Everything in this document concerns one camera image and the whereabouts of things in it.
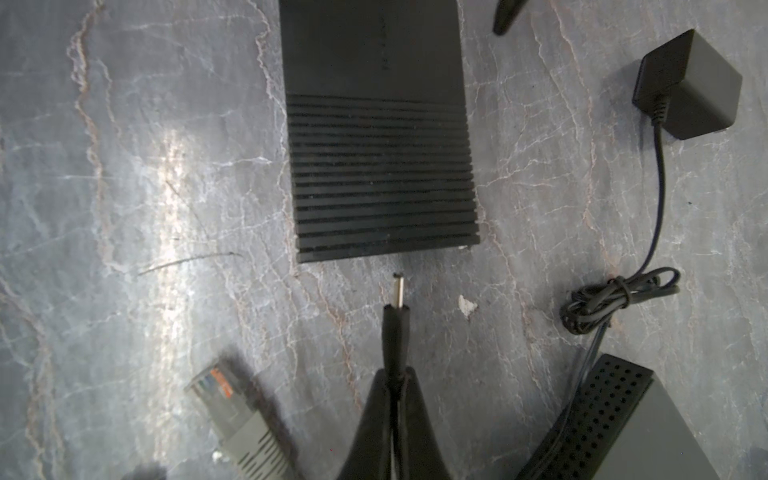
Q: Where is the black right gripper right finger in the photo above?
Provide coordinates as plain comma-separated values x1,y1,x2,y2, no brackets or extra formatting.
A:
395,367,451,480

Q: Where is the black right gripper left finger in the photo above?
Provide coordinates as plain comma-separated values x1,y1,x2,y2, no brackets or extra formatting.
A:
337,369,392,480

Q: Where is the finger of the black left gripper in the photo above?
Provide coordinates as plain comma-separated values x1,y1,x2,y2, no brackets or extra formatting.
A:
493,0,528,36

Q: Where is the black ribbed network switch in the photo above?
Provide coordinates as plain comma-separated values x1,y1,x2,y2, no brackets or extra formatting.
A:
280,1,479,263

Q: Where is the black power adapter with cable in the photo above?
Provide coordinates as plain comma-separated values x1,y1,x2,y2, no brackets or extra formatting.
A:
383,30,742,459

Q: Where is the grey ethernet cable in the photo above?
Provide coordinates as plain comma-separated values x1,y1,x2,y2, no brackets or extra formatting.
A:
184,359,301,480

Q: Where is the grey flat network switch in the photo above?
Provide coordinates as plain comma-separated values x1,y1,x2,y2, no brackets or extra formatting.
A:
518,354,718,479

